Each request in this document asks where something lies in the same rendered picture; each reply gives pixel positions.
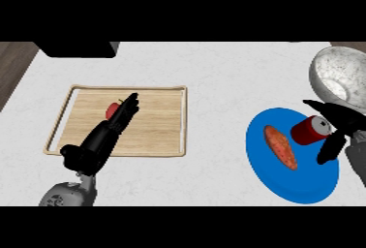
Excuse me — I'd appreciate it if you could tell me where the silver metal bowl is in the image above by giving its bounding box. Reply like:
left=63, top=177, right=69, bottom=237
left=306, top=46, right=366, bottom=114

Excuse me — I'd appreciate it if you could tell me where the red apple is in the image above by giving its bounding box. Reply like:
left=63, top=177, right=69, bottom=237
left=104, top=99, right=123, bottom=120

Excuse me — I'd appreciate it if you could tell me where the red can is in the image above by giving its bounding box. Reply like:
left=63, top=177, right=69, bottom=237
left=290, top=114, right=333, bottom=146

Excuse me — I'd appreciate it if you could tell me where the wooden cutting board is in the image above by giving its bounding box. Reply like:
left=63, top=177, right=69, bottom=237
left=42, top=83, right=188, bottom=159

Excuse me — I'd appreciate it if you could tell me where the orange sweet potato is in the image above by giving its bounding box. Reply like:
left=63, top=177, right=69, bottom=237
left=262, top=124, right=299, bottom=171

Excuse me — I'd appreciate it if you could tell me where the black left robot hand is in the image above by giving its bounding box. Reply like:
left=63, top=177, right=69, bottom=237
left=58, top=92, right=141, bottom=177

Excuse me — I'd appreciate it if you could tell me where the blue plate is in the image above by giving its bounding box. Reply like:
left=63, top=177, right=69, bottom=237
left=244, top=107, right=340, bottom=205

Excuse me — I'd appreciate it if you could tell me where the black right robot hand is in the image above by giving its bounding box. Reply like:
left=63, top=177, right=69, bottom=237
left=300, top=99, right=366, bottom=166

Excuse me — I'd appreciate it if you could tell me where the black appliance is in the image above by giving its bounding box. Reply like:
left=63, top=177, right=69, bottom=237
left=32, top=41, right=120, bottom=59

